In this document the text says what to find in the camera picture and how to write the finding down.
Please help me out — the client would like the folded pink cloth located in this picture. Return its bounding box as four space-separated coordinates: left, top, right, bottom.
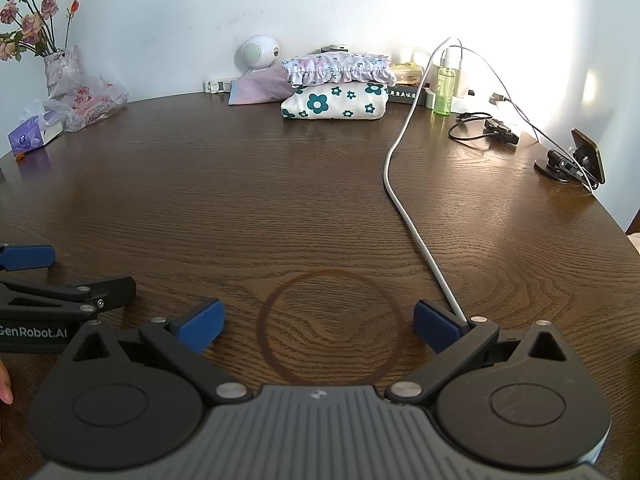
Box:
228 66 296 106

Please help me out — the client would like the black printed box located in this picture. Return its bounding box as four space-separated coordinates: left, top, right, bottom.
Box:
387 85 426 104

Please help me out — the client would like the black cable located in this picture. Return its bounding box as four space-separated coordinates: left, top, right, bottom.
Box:
448 111 493 143

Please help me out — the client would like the black phone stand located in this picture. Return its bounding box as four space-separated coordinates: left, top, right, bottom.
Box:
534 149 598 183

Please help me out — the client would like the black adapter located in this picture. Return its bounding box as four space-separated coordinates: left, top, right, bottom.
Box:
484 117 521 146

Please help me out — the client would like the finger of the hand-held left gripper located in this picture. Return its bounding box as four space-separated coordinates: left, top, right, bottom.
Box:
0 244 57 272
0 274 137 318

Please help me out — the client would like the white round device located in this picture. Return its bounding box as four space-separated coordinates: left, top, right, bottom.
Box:
239 34 282 70

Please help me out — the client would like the yellow packet stack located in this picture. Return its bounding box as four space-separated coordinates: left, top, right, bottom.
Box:
389 61 426 86

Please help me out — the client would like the wrapped flower vase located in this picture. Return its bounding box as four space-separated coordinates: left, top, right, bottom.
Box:
42 46 81 93

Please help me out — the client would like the clear plastic bag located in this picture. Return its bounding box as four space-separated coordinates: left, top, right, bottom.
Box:
27 74 130 133

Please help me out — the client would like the thin grey cable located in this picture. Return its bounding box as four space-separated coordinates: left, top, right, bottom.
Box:
457 45 599 192

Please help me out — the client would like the pink floral ruffled garment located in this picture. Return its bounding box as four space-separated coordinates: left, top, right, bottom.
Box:
281 51 397 86

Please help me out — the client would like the thick white cable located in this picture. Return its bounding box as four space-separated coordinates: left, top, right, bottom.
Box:
382 36 473 322

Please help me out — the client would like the dried rose bouquet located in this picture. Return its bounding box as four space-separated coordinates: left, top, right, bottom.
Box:
0 0 81 61

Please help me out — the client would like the purple tissue pack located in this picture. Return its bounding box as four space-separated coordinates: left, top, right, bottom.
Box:
7 112 66 155

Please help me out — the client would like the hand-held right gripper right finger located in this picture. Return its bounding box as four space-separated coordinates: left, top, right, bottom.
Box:
384 299 575 405

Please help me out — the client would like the phone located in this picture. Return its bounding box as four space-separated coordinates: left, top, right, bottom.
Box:
571 128 606 185

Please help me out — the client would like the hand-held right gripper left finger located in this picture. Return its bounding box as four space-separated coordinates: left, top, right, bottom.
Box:
70 297 255 407

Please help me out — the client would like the folded green flower cloth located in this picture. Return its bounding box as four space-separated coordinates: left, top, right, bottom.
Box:
280 80 390 122

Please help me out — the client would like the green spray bottle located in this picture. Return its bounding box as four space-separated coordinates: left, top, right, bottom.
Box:
436 49 458 117

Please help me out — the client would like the white power strip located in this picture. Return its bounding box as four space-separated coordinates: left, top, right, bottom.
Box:
202 77 241 93

